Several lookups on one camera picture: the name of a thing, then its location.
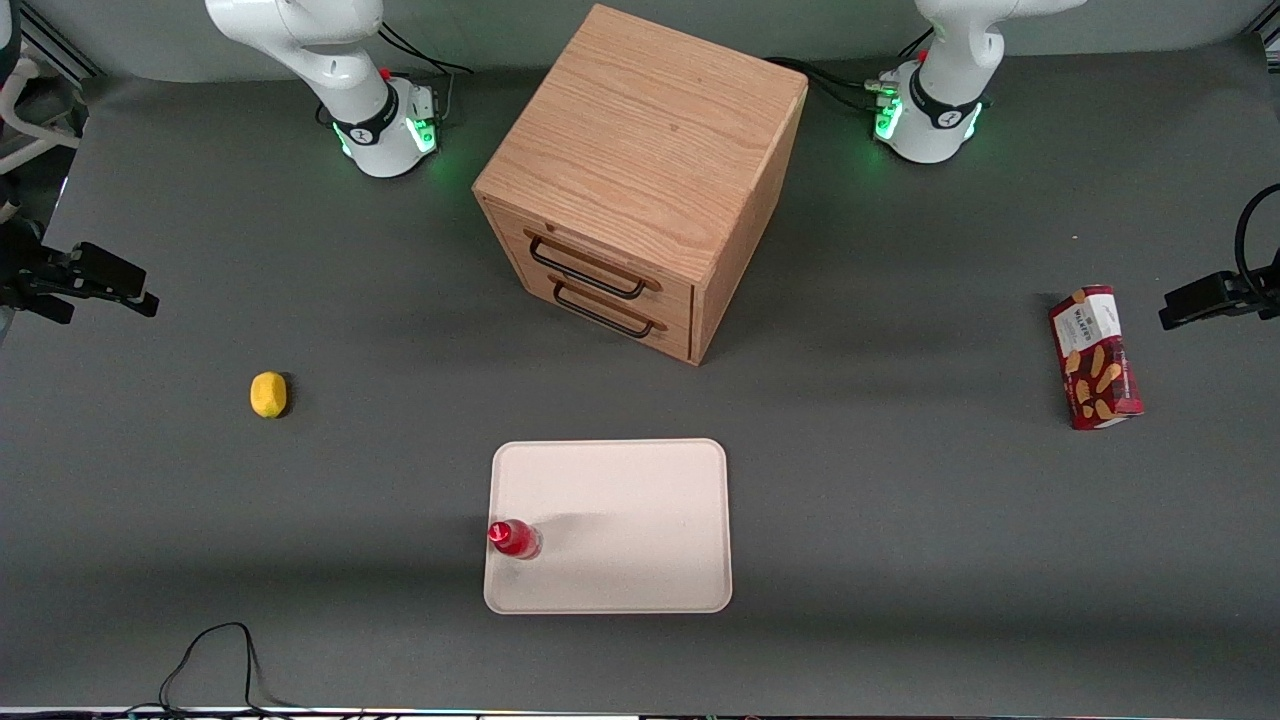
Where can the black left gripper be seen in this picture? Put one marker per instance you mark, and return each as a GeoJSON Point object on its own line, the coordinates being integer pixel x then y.
{"type": "Point", "coordinates": [1243, 291]}

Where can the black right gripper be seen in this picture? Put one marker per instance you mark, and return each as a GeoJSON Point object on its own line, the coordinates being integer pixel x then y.
{"type": "Point", "coordinates": [38, 273]}

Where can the red coke bottle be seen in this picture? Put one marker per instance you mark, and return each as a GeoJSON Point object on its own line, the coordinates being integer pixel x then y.
{"type": "Point", "coordinates": [515, 540]}

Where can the cream plastic tray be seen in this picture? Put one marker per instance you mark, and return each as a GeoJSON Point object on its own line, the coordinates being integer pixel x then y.
{"type": "Point", "coordinates": [630, 520]}

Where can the red tartan shortbread box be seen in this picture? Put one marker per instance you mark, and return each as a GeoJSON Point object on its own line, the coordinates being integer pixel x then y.
{"type": "Point", "coordinates": [1098, 360]}

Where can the yellow lemon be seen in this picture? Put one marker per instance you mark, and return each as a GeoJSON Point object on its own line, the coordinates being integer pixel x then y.
{"type": "Point", "coordinates": [268, 394]}

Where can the wooden drawer front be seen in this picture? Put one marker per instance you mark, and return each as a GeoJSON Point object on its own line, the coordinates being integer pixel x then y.
{"type": "Point", "coordinates": [620, 325]}
{"type": "Point", "coordinates": [600, 262]}

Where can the wooden two-drawer cabinet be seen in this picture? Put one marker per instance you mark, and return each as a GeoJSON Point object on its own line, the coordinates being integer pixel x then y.
{"type": "Point", "coordinates": [650, 130]}

